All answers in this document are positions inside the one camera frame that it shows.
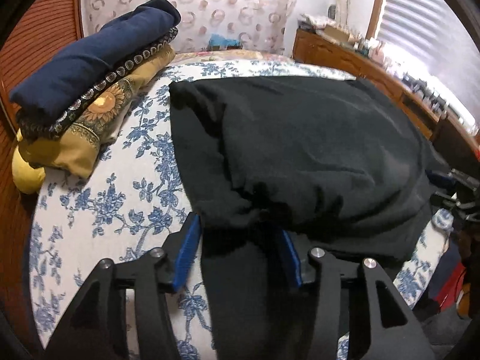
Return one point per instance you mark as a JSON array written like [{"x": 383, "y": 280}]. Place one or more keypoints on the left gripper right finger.
[{"x": 381, "y": 324}]

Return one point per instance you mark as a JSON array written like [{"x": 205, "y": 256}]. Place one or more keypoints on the folded mustard sunflower cloth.
[{"x": 78, "y": 148}]

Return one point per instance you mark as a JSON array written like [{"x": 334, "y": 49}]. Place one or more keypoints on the folded black patterned garment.
[{"x": 33, "y": 126}]

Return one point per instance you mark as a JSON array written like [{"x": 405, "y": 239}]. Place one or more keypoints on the pink floral cream blanket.
[{"x": 226, "y": 55}]

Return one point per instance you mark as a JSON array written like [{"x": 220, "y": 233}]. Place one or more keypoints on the zebra window blind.
[{"x": 434, "y": 46}]

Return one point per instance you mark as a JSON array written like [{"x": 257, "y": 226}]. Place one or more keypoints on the folded navy blue garment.
[{"x": 80, "y": 65}]

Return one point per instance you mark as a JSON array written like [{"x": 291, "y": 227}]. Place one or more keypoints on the black printed t-shirt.
[{"x": 333, "y": 160}]

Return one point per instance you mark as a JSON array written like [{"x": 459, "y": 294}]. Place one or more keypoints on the blue floral white sheet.
[{"x": 135, "y": 198}]

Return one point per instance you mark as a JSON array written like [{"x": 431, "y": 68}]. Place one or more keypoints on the red-brown louvered wardrobe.
[{"x": 32, "y": 31}]

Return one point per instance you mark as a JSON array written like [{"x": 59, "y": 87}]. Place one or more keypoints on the cardboard box on cabinet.
[{"x": 341, "y": 34}]

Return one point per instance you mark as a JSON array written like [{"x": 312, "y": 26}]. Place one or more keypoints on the floral fabric pile on cabinet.
[{"x": 307, "y": 21}]

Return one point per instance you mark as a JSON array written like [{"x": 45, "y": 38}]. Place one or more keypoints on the small box with blue cloth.
[{"x": 218, "y": 42}]

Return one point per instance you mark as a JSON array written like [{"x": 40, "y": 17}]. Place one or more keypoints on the wooden sideboard cabinet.
[{"x": 311, "y": 48}]

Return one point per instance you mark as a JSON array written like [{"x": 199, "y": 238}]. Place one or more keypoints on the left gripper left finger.
[{"x": 94, "y": 324}]

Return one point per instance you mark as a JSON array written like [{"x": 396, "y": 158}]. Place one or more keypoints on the pink circle patterned curtain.
[{"x": 253, "y": 24}]

